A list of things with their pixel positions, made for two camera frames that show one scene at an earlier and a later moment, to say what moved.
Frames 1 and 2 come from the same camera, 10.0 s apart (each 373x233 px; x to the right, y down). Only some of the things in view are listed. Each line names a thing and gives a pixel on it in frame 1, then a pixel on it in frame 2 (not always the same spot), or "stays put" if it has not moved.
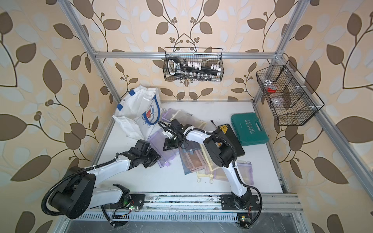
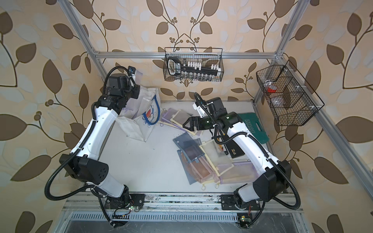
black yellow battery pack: (226, 131) stays put
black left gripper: (155, 158) -> (135, 89)
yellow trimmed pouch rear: (184, 119) stays put
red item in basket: (272, 89) stays put
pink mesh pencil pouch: (193, 158) -> (201, 169)
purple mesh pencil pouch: (157, 141) -> (133, 105)
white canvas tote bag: (139, 112) stays put
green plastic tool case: (248, 129) stays put
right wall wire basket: (290, 99) stays put
